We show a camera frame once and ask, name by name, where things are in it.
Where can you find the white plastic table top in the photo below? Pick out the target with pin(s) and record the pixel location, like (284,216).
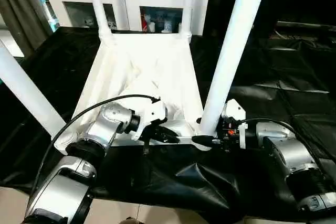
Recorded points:
(144,58)

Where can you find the white plastic table leg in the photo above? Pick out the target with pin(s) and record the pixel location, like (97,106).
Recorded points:
(231,51)
(21,77)
(187,3)
(98,6)

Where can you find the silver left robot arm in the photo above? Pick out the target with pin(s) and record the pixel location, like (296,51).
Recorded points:
(110,116)

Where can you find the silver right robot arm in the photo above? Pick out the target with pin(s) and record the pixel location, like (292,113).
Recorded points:
(296,155)

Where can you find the black work mat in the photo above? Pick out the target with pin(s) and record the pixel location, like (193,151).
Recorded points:
(275,82)

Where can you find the light blue packaged box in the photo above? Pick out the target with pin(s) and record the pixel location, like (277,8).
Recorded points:
(51,19)

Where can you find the grey curtain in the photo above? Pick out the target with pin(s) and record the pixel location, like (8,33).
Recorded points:
(23,11)

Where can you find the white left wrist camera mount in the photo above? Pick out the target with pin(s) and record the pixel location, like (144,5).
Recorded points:
(155,111)

